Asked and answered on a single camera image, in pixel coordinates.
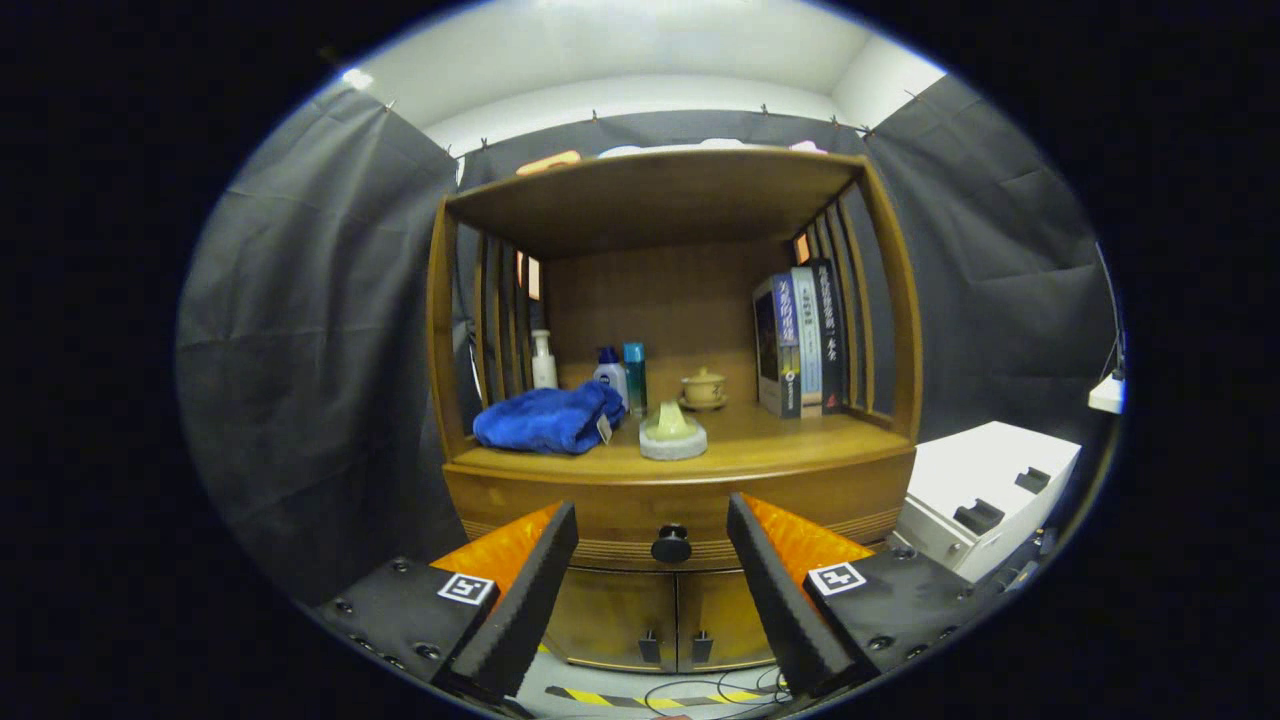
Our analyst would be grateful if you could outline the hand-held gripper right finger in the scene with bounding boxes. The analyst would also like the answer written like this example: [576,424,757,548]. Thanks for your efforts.
[726,492,1001,699]

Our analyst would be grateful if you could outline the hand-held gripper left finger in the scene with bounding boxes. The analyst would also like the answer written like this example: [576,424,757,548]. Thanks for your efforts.
[312,500,581,706]

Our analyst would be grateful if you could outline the wooden drawer with black knob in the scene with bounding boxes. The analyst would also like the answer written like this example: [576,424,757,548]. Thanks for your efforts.
[443,450,917,573]

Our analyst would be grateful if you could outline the pale green soap dish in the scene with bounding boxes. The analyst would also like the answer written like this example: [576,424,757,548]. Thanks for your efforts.
[638,401,709,462]

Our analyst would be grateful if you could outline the wooden cabinet door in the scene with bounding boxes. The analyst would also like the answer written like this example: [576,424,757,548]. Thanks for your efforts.
[677,570,777,673]
[543,568,681,673]

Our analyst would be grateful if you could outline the wooden countertop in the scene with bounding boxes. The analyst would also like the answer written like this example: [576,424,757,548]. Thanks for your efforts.
[447,400,916,488]

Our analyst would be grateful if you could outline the wooden cabinet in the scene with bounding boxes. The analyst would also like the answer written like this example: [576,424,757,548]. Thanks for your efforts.
[425,147,923,676]

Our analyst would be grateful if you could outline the yellow black floor tape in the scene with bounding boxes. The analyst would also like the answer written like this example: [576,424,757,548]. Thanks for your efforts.
[545,685,781,709]

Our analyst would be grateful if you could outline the blue towel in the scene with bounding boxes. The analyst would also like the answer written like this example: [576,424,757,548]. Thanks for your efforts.
[472,380,627,457]

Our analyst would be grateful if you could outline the yellow lidded teacup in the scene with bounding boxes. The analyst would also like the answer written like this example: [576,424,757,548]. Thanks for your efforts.
[679,366,728,412]

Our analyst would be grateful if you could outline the white bottle with blue cap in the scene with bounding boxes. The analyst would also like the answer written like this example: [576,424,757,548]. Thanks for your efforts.
[593,346,630,413]

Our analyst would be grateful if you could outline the dark blue book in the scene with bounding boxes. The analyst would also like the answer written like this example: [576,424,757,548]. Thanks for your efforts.
[752,275,803,419]

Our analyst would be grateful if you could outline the teal bottle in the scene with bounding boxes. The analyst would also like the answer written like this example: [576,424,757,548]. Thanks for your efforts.
[623,342,649,419]

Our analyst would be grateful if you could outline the pale blue book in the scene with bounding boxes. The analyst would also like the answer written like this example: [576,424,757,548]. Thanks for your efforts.
[790,265,824,416]

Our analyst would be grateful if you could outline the black book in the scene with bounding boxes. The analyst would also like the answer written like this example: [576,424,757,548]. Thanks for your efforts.
[808,258,846,413]

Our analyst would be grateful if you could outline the black backdrop cloth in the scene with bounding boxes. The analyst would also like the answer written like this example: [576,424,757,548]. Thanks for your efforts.
[178,75,1121,601]

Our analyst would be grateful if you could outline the black floor cables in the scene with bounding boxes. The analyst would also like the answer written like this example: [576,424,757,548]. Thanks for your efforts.
[640,668,791,715]

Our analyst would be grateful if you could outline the white box with black handles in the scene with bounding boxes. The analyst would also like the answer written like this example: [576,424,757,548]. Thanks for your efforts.
[890,420,1083,584]

